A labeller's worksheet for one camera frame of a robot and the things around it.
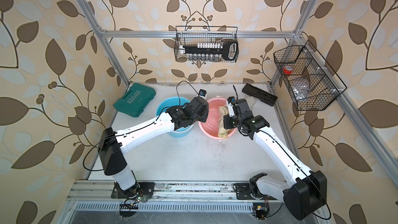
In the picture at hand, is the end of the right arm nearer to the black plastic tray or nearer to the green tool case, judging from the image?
the black plastic tray

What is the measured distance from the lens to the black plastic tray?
110cm

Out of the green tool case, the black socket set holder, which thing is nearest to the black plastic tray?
the black socket set holder

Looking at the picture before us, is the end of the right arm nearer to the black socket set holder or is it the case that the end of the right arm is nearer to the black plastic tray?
the black socket set holder

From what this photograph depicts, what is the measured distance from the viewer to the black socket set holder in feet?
2.70

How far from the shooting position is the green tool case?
3.39 ft

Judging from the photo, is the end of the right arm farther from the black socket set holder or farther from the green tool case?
the green tool case

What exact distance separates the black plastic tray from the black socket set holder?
34 centimetres

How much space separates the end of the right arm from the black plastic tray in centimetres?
46

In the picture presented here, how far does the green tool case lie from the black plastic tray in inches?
27.9

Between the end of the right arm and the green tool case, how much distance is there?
24.8 inches

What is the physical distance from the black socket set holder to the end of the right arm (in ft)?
0.98

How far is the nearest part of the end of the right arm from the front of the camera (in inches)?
21.3

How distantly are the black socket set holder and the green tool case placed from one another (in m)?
0.45

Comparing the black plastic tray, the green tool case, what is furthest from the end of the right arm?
the green tool case
